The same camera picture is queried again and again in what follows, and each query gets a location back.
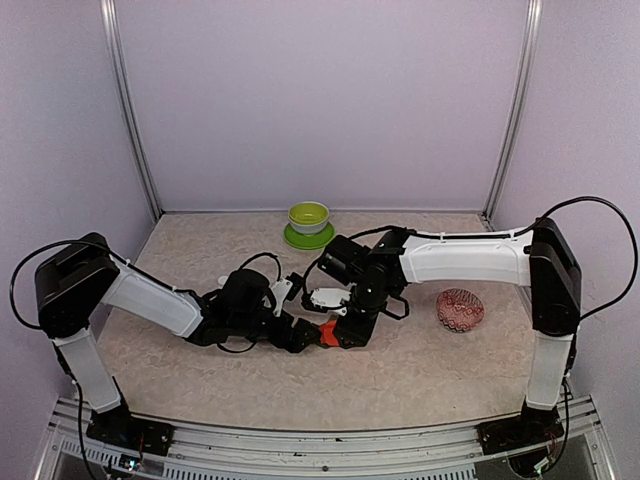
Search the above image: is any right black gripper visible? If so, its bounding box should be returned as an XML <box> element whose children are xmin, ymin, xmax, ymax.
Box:
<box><xmin>331</xmin><ymin>283</ymin><xmax>391</xmax><ymax>349</ymax></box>

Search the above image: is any green saucer plate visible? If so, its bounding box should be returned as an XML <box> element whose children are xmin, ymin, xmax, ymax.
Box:
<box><xmin>284</xmin><ymin>222</ymin><xmax>335</xmax><ymax>250</ymax></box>

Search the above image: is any front aluminium rail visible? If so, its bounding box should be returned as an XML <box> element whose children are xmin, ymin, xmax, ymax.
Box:
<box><xmin>34</xmin><ymin>397</ymin><xmax>620</xmax><ymax>479</ymax></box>

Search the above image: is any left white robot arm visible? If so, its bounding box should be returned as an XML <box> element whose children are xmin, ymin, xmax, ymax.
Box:
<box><xmin>14</xmin><ymin>232</ymin><xmax>321</xmax><ymax>445</ymax></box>

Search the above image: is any aluminium frame post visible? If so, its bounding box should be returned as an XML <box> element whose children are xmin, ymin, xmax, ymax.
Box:
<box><xmin>483</xmin><ymin>0</ymin><xmax>543</xmax><ymax>223</ymax></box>
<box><xmin>100</xmin><ymin>0</ymin><xmax>164</xmax><ymax>222</ymax></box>

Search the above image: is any left aluminium frame post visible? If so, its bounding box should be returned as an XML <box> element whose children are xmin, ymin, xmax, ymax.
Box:
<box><xmin>100</xmin><ymin>0</ymin><xmax>164</xmax><ymax>222</ymax></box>

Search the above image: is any red patterned oval tin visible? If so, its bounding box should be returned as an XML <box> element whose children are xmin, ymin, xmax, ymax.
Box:
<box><xmin>436</xmin><ymin>288</ymin><xmax>485</xmax><ymax>333</ymax></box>

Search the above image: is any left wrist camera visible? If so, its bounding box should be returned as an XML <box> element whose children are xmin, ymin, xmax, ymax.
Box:
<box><xmin>270</xmin><ymin>272</ymin><xmax>303</xmax><ymax>317</ymax></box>

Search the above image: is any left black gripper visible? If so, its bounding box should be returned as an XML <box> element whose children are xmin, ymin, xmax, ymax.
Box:
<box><xmin>231</xmin><ymin>308</ymin><xmax>322</xmax><ymax>353</ymax></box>

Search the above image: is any red pill bottle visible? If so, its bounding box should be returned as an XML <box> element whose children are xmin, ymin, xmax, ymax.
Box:
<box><xmin>319</xmin><ymin>320</ymin><xmax>340</xmax><ymax>348</ymax></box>

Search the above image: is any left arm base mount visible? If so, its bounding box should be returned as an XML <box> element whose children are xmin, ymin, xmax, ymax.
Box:
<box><xmin>86</xmin><ymin>414</ymin><xmax>174</xmax><ymax>457</ymax></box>

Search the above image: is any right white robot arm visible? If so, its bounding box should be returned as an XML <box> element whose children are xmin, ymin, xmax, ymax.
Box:
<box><xmin>302</xmin><ymin>212</ymin><xmax>590</xmax><ymax>444</ymax></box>

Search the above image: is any green and white bowl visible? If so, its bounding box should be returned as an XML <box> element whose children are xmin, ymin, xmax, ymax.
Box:
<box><xmin>288</xmin><ymin>201</ymin><xmax>330</xmax><ymax>235</ymax></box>

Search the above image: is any right aluminium frame post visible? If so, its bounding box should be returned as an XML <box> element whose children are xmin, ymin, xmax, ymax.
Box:
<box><xmin>483</xmin><ymin>0</ymin><xmax>543</xmax><ymax>223</ymax></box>

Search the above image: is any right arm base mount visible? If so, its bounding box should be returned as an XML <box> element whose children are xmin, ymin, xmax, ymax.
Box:
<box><xmin>476</xmin><ymin>416</ymin><xmax>564</xmax><ymax>455</ymax></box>

